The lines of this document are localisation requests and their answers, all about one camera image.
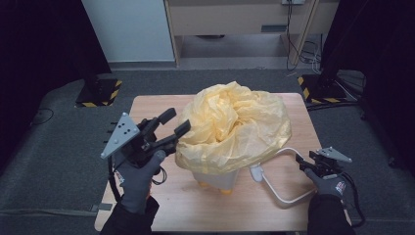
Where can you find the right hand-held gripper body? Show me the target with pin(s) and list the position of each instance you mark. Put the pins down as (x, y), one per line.
(326, 166)

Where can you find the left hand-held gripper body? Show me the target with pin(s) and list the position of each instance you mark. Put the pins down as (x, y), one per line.
(137, 147)

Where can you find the yellow plastic bag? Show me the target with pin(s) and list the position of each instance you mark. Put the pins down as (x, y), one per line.
(231, 127)

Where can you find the white trash bin with face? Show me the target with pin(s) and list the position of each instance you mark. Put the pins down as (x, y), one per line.
(215, 179)

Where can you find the person's right hand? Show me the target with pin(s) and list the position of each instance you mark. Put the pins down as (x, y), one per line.
(329, 187)

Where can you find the person's left hand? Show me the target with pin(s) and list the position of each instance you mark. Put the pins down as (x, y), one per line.
(137, 186)

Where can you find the black striped stand base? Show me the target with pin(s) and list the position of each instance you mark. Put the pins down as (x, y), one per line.
(321, 89)
(99, 93)

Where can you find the white cabinet panel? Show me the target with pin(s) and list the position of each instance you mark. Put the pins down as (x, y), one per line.
(130, 29)

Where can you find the wooden desk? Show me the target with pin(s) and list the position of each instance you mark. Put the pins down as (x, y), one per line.
(228, 18)

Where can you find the black curtain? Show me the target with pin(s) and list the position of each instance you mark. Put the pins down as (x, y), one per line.
(385, 65)

